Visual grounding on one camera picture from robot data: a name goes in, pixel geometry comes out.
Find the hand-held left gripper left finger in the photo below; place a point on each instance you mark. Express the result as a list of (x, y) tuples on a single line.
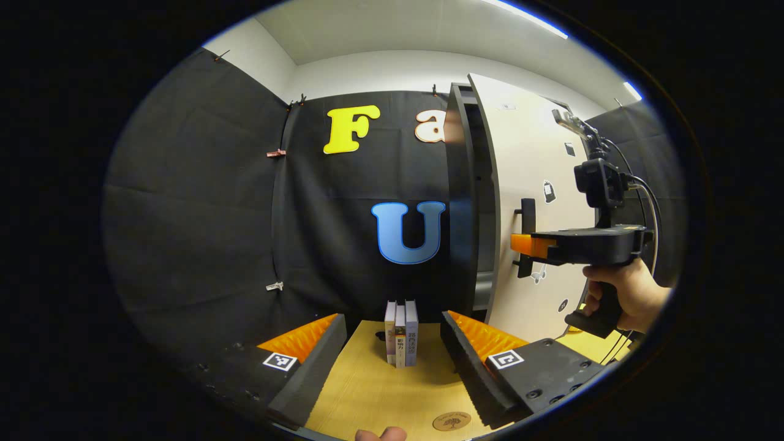
[(318, 361)]

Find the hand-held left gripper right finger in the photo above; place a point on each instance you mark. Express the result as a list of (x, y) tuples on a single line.
[(465, 361)]

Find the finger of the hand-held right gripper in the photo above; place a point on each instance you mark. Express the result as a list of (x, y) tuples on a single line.
[(530, 245)]

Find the round wooden coaster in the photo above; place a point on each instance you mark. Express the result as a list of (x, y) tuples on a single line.
[(451, 421)]

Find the white cabinet door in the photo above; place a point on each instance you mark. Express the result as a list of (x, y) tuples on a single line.
[(520, 141)]

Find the dark grey cabinet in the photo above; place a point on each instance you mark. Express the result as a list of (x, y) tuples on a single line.
[(459, 184)]

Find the blue-grey spine book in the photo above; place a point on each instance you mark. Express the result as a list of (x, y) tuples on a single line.
[(411, 334)]

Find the grey spine book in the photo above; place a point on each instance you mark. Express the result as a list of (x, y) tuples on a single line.
[(400, 337)]

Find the white clip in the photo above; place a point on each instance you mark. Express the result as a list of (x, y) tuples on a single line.
[(275, 286)]

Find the small ceiling light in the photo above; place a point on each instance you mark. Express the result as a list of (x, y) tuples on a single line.
[(633, 91)]

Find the black backdrop cloth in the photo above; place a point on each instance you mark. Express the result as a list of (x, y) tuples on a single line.
[(184, 214)]

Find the red clip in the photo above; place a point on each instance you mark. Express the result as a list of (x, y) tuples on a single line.
[(276, 153)]

